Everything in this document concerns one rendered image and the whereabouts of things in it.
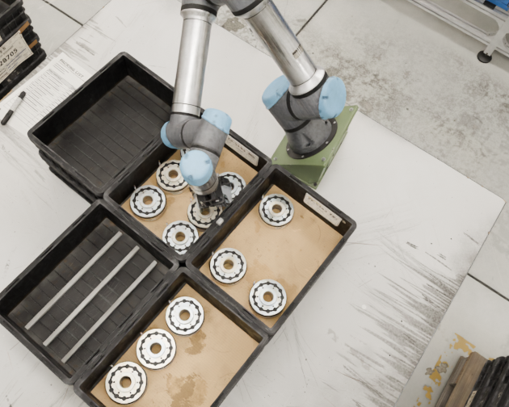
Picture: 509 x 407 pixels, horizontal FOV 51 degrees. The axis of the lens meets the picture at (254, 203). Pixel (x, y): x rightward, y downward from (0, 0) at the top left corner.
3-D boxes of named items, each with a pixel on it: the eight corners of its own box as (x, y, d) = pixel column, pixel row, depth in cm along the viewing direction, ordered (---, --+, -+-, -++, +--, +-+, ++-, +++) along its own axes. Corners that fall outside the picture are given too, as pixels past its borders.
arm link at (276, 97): (291, 103, 177) (268, 73, 169) (322, 100, 167) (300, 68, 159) (273, 130, 172) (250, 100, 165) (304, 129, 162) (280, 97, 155)
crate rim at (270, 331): (274, 165, 158) (275, 161, 155) (357, 227, 152) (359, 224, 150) (182, 266, 144) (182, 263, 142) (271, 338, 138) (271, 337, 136)
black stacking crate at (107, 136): (128, 73, 178) (123, 51, 168) (196, 123, 172) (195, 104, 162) (37, 153, 164) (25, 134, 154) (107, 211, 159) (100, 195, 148)
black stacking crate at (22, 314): (107, 213, 158) (100, 198, 148) (183, 275, 153) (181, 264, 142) (2, 317, 145) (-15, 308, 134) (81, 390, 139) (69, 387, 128)
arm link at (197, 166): (216, 151, 125) (204, 185, 123) (222, 165, 135) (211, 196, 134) (185, 141, 126) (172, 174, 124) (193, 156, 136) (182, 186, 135)
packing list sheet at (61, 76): (58, 49, 193) (58, 48, 192) (107, 82, 189) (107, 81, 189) (-11, 111, 181) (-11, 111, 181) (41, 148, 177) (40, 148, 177)
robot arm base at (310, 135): (309, 118, 183) (294, 97, 178) (340, 122, 171) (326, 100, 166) (283, 151, 180) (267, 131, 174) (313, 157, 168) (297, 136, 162)
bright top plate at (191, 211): (204, 190, 159) (204, 189, 158) (229, 210, 156) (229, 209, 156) (180, 213, 155) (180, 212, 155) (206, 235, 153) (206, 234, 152)
